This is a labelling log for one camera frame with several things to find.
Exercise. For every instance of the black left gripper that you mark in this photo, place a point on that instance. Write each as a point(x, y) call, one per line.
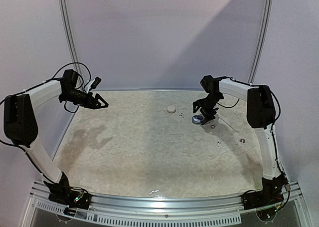
point(93, 105)

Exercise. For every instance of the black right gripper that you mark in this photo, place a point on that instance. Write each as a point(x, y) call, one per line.
point(204, 110)

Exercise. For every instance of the blue earbud charging case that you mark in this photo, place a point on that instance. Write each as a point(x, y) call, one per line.
point(197, 119)

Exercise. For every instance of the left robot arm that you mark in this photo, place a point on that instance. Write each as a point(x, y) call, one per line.
point(19, 121)

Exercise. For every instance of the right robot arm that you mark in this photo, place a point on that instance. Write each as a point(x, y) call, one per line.
point(260, 114)

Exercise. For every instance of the white round case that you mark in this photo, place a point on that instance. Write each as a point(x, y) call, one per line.
point(171, 109)

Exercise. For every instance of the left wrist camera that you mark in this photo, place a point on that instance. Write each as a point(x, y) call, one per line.
point(92, 84)

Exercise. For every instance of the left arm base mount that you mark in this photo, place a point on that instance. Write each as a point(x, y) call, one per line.
point(72, 198)

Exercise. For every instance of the aluminium front rail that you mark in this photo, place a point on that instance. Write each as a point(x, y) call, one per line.
point(117, 211)

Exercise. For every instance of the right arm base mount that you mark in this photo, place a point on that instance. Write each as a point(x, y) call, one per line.
point(270, 193)

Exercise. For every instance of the left aluminium corner post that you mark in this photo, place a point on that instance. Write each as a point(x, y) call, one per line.
point(70, 40)

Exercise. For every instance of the aluminium corner post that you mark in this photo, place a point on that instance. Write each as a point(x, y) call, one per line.
point(261, 39)
point(70, 40)

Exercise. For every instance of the right aluminium corner post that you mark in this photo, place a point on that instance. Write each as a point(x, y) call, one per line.
point(261, 39)

